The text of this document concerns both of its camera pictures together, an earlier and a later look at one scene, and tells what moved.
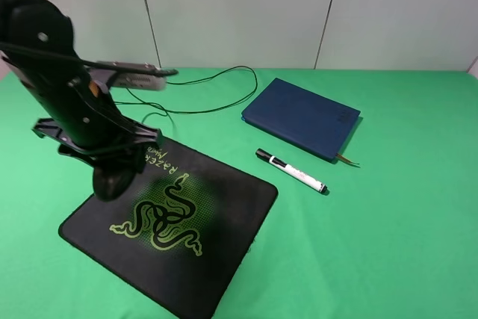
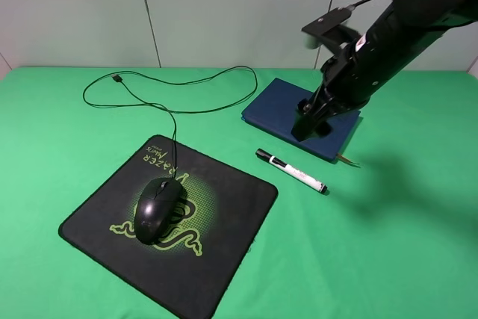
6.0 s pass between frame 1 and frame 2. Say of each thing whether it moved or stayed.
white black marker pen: stayed
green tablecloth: stayed
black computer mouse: moved
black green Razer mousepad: stayed
